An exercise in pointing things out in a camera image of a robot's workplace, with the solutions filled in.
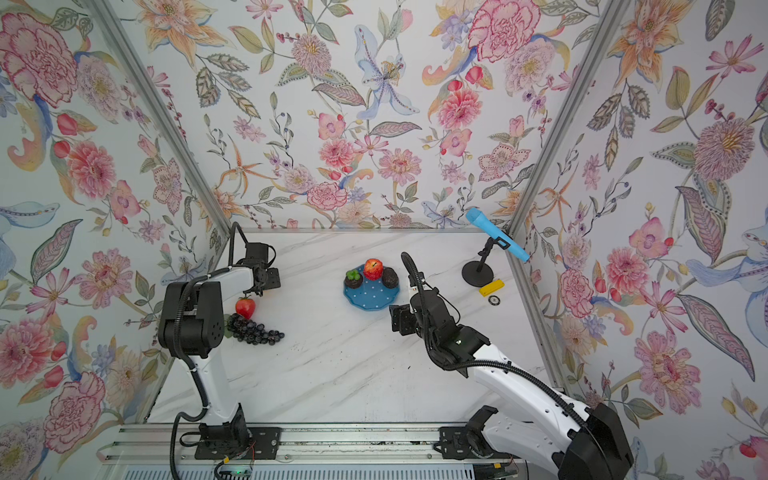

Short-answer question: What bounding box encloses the dark brown toy avocado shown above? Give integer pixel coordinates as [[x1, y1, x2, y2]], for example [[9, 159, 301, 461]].
[[381, 267, 399, 289]]

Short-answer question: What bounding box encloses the red yellow toy apple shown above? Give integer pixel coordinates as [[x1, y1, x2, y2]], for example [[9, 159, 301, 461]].
[[363, 258, 384, 281]]

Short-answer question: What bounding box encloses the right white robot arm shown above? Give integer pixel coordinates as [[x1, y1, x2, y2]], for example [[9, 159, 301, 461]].
[[389, 290, 634, 479]]

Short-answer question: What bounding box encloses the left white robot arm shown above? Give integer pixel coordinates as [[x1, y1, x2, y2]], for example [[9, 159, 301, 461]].
[[157, 242, 285, 454]]

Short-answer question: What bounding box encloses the blue polka dot plate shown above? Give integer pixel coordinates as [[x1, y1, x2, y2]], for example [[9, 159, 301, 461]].
[[343, 265, 400, 311]]

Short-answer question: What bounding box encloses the dark purple toy grape bunch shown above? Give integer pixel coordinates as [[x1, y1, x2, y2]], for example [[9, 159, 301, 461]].
[[226, 313, 285, 345]]

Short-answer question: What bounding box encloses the black microphone stand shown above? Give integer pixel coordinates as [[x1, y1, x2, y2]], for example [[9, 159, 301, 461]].
[[461, 238, 509, 288]]

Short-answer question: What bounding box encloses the yellow toy block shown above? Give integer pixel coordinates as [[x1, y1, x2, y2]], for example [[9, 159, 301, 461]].
[[478, 279, 505, 297]]

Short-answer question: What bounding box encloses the blue toy microphone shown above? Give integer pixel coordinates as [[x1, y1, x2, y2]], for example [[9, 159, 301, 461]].
[[466, 208, 530, 262]]

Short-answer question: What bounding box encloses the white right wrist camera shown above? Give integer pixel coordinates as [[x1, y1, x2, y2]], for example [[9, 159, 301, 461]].
[[408, 271, 425, 298]]

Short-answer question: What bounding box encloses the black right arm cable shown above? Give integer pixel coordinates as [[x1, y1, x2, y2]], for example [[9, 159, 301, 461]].
[[400, 251, 601, 457]]

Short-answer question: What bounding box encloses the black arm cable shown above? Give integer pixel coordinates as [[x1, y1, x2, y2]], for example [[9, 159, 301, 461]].
[[400, 251, 601, 457], [169, 221, 277, 480]]

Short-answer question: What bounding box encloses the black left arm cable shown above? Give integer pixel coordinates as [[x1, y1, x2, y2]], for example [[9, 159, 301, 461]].
[[169, 221, 277, 480]]

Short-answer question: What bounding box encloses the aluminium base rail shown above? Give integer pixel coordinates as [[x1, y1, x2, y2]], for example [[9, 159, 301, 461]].
[[95, 422, 601, 480]]

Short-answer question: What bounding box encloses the aluminium corner post left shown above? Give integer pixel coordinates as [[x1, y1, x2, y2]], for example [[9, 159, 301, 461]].
[[84, 0, 231, 233]]

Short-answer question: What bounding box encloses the aluminium corner post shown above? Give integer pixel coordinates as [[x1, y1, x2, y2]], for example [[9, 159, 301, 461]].
[[509, 1, 627, 239], [84, 0, 231, 233]]

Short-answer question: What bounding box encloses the aluminium corner post right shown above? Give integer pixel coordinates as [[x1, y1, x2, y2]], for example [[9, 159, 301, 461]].
[[509, 1, 627, 239]]

